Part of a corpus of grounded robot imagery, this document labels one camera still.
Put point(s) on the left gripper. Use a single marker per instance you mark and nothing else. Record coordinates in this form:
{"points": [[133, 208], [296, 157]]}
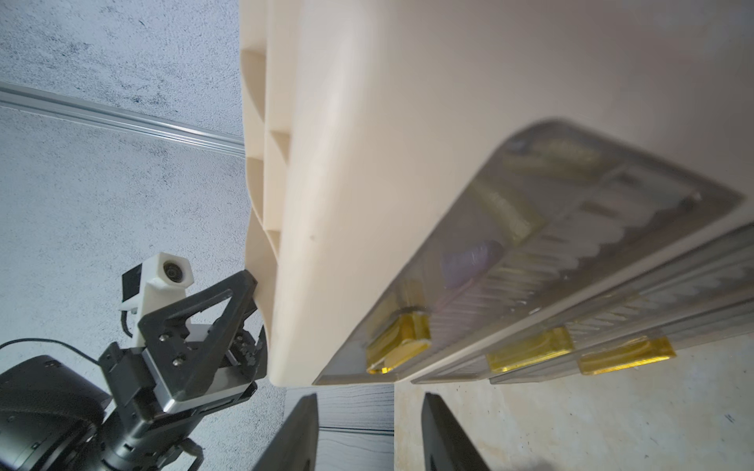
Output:
{"points": [[198, 359]]}

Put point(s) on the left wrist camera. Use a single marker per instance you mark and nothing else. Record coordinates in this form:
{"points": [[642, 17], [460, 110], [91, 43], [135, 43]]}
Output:
{"points": [[158, 282]]}

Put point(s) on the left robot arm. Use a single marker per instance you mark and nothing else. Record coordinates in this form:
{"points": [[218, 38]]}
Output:
{"points": [[52, 419]]}

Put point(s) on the purple bag roll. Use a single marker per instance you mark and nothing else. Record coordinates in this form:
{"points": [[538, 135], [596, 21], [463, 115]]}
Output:
{"points": [[464, 266]]}

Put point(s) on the beige drawer organizer cabinet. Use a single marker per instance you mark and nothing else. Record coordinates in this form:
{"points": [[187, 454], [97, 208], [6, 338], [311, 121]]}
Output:
{"points": [[365, 120]]}

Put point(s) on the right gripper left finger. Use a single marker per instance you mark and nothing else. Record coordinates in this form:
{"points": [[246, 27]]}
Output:
{"points": [[294, 448]]}

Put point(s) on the grey translucent drawer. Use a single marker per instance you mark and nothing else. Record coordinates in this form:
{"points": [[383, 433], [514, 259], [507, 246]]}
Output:
{"points": [[719, 270], [570, 206], [646, 347]]}

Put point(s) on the left aluminium frame post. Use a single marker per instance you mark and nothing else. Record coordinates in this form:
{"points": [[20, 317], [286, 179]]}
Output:
{"points": [[88, 113]]}

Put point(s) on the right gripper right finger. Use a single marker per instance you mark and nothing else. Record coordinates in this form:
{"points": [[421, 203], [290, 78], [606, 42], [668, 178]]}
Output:
{"points": [[445, 443]]}

